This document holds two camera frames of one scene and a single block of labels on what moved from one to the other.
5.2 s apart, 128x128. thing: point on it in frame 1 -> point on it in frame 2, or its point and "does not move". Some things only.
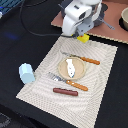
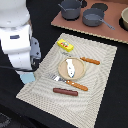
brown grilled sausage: [65, 91] does not move
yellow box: [84, 38] -> [65, 45]
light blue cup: [26, 73] does not move
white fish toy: [71, 68] does not move
